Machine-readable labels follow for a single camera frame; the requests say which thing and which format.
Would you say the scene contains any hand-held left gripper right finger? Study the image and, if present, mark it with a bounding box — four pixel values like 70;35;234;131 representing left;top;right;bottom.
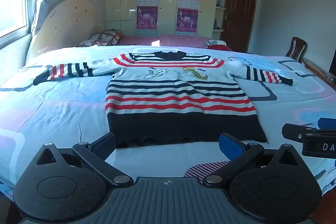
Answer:
203;133;305;186

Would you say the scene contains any blue patterned bedsheet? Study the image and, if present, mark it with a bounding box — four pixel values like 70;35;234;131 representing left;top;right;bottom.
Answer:
0;44;336;198

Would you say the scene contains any patterned pillow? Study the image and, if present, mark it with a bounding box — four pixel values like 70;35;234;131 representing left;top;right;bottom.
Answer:
88;29;126;45
75;39;113;47

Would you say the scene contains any striped folded cloth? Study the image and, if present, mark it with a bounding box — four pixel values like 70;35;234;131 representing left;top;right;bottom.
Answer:
204;40;227;50

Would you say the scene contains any wooden bed frame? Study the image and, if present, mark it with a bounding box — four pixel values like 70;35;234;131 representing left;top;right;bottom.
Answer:
302;57;336;86

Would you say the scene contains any wooden chair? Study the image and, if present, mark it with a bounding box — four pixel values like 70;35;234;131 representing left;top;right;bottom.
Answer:
285;36;308;63

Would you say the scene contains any brown wooden door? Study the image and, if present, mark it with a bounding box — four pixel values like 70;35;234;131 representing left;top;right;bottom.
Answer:
220;0;259;53

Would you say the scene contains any cream corner shelf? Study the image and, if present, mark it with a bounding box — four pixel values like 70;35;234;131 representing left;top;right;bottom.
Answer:
214;0;229;33

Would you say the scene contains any striped knit sweater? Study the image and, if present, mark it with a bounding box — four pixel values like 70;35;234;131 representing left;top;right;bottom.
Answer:
33;50;294;149

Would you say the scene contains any beige rounded headboard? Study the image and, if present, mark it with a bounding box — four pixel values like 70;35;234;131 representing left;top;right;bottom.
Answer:
26;0;103;65

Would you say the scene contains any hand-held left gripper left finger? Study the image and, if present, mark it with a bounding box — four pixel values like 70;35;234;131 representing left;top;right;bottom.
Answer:
34;132;134;187

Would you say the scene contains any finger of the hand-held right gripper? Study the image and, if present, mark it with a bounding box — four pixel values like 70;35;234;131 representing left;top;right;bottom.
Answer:
317;117;336;130
282;123;315;141

